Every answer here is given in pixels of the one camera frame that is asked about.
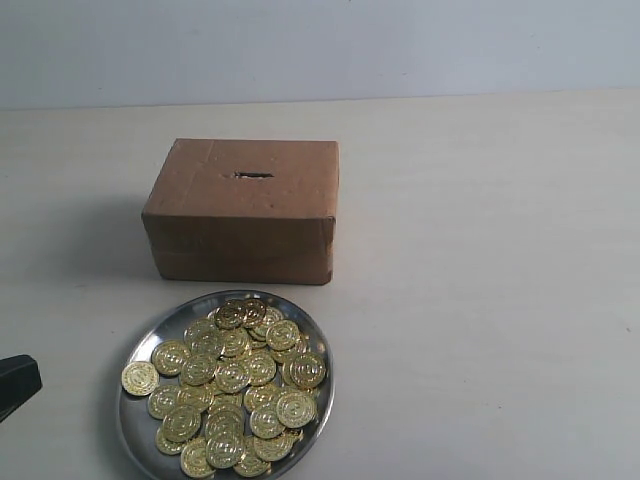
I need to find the brown cardboard slotted box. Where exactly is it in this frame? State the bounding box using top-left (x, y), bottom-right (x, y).
top-left (141, 138), bottom-right (340, 285)

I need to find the gold coin right side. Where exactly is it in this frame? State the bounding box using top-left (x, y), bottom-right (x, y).
top-left (283, 352), bottom-right (327, 389)

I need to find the gold coin at plate edge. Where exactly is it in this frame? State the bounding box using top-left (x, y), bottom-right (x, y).
top-left (121, 361), bottom-right (159, 396)

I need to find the gold coin lower right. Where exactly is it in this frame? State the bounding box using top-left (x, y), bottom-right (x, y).
top-left (276, 391), bottom-right (317, 429)

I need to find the gold coin bottom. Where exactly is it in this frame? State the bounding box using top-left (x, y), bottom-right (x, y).
top-left (206, 431), bottom-right (244, 469)

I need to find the round steel plate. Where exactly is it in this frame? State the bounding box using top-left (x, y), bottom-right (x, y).
top-left (116, 290), bottom-right (335, 479)

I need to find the gold coin upper left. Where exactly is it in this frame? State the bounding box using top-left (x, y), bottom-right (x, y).
top-left (151, 340), bottom-right (190, 377)

